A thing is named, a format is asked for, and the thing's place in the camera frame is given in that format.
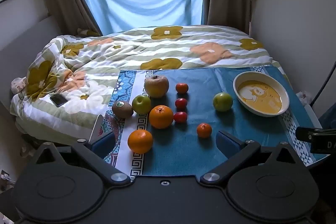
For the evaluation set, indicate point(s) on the blue patterned table cloth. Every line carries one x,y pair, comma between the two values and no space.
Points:
177,149

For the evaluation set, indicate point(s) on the large orange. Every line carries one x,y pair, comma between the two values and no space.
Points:
161,116
140,141

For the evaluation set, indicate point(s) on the light blue window cloth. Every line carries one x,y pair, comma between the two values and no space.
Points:
114,16

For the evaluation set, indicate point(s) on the large orange front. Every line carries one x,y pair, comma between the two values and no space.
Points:
140,141

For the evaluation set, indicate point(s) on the small red tomato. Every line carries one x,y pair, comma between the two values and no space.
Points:
180,117
181,103

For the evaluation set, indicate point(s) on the floral striped duvet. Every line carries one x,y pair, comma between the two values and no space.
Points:
85,71

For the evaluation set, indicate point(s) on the grey bed headboard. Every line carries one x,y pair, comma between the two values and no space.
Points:
17,56

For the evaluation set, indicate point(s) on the small red tomato front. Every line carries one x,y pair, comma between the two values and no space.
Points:
180,117

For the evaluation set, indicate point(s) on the large yellowish brown apple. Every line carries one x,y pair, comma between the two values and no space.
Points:
156,86

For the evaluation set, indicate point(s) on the yellow cartoon ceramic bowl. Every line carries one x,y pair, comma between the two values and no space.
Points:
261,94

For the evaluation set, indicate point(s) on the small tomato back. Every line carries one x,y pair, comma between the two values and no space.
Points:
181,88

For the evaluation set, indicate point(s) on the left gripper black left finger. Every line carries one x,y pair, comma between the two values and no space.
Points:
92,153

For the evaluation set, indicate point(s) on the small tangerine front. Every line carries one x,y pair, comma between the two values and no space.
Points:
204,130

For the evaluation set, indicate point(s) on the black smartphone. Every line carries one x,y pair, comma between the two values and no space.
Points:
58,100

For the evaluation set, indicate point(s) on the brown kiwi with sticker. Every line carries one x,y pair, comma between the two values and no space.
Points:
122,109

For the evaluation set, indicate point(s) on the floral pillow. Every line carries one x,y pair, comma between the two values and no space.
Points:
87,33

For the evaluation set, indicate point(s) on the green apple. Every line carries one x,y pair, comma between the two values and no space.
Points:
141,104
222,102

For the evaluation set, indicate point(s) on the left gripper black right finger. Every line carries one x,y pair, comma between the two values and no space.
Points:
239,154

